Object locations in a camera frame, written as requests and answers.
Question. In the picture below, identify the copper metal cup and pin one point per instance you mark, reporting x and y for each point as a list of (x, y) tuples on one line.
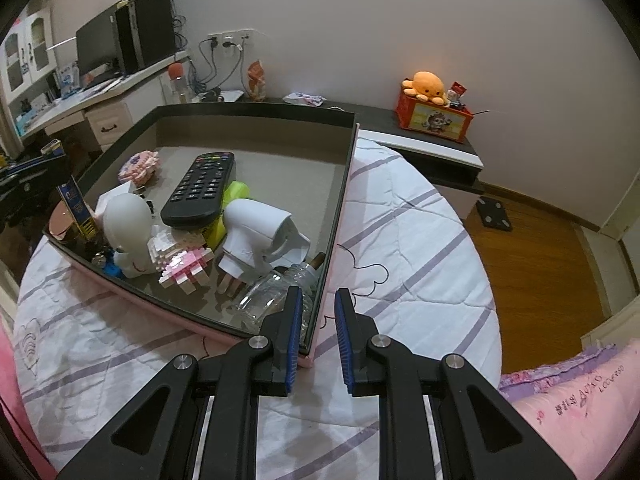
[(62, 225)]

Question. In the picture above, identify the plain pink bedding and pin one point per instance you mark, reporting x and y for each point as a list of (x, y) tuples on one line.
[(20, 410)]

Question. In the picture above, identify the white wall outlet strip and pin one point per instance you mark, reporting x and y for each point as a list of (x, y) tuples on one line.
[(229, 40)]

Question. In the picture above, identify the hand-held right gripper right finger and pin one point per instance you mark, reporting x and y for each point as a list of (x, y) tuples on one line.
[(346, 340)]

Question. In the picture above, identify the red cartoon storage box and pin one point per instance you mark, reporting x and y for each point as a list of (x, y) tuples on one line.
[(435, 122)]

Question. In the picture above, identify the black computer monitor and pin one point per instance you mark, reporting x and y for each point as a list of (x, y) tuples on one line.
[(97, 45)]

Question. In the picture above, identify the white round-headed figurine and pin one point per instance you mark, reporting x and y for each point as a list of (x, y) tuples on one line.
[(127, 225)]

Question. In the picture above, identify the black computer tower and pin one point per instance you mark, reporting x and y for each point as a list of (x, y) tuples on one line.
[(147, 35)]

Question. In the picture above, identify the yellow highlighter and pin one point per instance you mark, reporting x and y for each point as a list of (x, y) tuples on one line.
[(237, 191)]

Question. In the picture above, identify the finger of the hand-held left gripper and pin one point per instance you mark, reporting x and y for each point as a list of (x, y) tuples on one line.
[(40, 164)]

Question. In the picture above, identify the blue and white box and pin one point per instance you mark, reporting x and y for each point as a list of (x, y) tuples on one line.
[(68, 80)]

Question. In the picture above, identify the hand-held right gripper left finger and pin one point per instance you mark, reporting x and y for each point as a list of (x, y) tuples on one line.
[(292, 340)]

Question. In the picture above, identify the pink knitted flower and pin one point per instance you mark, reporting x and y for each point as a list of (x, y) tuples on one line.
[(140, 165)]

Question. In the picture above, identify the crumpled patterned cloth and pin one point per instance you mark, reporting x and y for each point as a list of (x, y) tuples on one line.
[(302, 98)]

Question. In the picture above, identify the black floor scale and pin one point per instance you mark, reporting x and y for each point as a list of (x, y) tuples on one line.
[(494, 214)]

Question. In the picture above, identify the white plug adapter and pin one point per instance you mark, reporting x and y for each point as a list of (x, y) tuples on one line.
[(255, 230)]

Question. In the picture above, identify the white and pink block toy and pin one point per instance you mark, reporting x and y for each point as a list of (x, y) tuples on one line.
[(180, 260)]

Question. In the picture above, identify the white glass-door cabinet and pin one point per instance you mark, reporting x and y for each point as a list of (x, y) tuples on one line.
[(30, 50)]

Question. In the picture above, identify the pink box with black rim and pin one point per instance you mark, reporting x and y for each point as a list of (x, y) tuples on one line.
[(295, 175)]

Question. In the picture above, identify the black remote control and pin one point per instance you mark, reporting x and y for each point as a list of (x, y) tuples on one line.
[(200, 185)]

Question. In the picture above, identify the orange octopus plush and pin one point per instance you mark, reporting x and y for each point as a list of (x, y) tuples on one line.
[(425, 87)]

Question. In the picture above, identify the white desk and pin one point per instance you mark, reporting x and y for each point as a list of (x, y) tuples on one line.
[(115, 110)]

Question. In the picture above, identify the small red and white card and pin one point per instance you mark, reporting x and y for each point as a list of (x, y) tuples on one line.
[(456, 94)]

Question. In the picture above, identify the black-topped white shelf unit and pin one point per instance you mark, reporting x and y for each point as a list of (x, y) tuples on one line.
[(430, 160)]

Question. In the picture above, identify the blue carton with gold print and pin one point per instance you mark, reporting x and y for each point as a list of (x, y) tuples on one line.
[(75, 205)]

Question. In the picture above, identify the pink quilt with purple frill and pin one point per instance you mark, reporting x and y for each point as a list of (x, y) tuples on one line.
[(575, 410)]

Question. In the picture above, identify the orange snack bag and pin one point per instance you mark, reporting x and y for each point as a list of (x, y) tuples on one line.
[(257, 80)]

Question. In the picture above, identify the clear plastic bottle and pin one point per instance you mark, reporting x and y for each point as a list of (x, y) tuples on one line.
[(265, 295)]

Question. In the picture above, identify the bottle with orange cap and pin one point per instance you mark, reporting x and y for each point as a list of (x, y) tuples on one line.
[(177, 85)]

